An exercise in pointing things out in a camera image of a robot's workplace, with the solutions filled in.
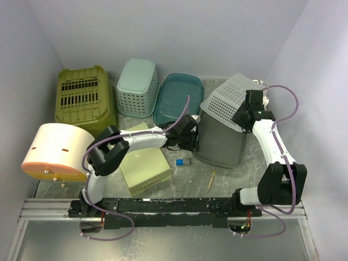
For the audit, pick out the white perforated plastic tray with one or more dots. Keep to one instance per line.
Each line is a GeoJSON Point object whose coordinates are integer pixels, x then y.
{"type": "Point", "coordinates": [226, 99]}

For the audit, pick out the small blue grey cap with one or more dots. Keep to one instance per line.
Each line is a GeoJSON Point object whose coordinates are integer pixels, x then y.
{"type": "Point", "coordinates": [183, 162]}

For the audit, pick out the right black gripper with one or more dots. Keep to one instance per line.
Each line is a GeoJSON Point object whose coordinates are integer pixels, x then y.
{"type": "Point", "coordinates": [237, 117]}

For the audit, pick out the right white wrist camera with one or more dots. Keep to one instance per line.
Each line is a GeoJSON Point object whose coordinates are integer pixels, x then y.
{"type": "Point", "coordinates": [265, 101]}

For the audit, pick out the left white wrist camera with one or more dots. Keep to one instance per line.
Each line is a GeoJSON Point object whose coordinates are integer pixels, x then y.
{"type": "Point", "coordinates": [197, 118]}

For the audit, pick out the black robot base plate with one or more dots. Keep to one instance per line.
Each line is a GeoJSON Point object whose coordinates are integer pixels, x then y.
{"type": "Point", "coordinates": [162, 212]}

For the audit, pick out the teal perforated plastic basket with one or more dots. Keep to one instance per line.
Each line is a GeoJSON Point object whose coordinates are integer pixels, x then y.
{"type": "Point", "coordinates": [138, 88]}

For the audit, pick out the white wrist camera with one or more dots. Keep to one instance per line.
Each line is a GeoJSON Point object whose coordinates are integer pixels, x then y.
{"type": "Point", "coordinates": [265, 101]}
{"type": "Point", "coordinates": [197, 118]}

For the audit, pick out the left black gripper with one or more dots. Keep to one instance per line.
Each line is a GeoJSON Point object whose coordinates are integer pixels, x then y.
{"type": "Point", "coordinates": [193, 146]}

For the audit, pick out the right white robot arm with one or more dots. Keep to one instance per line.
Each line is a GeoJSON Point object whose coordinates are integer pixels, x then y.
{"type": "Point", "coordinates": [282, 183]}

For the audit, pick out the aluminium rail frame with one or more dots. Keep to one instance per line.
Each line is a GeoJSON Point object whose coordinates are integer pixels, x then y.
{"type": "Point", "coordinates": [45, 232]}

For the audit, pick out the short wooden stick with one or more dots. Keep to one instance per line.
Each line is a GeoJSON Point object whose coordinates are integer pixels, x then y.
{"type": "Point", "coordinates": [211, 180]}

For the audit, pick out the olive green plastic tub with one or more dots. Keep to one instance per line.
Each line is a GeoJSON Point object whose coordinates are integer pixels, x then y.
{"type": "Point", "coordinates": [86, 99]}

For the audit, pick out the pale yellow plastic tray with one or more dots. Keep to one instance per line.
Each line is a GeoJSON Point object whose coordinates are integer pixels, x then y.
{"type": "Point", "coordinates": [144, 165]}

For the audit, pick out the cream cylindrical appliance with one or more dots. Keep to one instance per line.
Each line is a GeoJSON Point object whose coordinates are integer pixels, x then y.
{"type": "Point", "coordinates": [56, 153]}

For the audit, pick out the blue transparent plastic tub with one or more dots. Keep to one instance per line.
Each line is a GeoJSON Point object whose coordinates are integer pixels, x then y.
{"type": "Point", "coordinates": [173, 97]}

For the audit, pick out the grey plastic tub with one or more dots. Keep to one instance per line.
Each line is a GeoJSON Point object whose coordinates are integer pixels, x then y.
{"type": "Point", "coordinates": [218, 144]}

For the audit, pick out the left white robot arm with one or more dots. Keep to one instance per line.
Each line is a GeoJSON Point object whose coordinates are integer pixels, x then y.
{"type": "Point", "coordinates": [106, 153]}

